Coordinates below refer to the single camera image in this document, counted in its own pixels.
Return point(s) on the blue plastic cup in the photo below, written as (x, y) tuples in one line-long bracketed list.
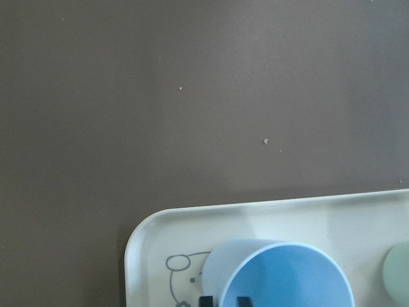
[(274, 273)]

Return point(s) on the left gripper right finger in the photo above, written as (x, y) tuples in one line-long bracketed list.
[(243, 301)]

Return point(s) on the green plastic cup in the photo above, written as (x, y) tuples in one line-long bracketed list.
[(395, 274)]

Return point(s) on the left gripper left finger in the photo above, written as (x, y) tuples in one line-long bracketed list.
[(205, 301)]

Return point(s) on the beige rabbit tray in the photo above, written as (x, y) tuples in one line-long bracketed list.
[(165, 254)]

